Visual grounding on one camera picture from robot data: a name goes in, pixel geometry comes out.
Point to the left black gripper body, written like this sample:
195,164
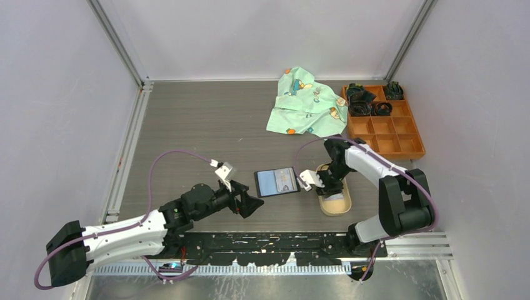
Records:
223,197

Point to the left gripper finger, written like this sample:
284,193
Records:
238,189
248,205

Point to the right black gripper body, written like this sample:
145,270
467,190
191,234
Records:
333,177

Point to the beige oval tray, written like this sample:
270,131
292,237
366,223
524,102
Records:
336,204

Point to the black card holder wallet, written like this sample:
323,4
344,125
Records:
275,182

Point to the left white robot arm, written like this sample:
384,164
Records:
75,250

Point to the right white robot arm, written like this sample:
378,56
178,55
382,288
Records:
404,201

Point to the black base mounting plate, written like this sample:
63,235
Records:
267,248

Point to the green cartoon print cloth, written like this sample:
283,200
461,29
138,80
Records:
303,105

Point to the orange compartment tray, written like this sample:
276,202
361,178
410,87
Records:
395,136

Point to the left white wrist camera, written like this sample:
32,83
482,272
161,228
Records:
224,171

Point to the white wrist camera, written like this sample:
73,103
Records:
309,179
224,171

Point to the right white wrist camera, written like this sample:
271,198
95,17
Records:
309,179

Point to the aluminium cable duct rail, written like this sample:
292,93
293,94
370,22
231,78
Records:
142,269

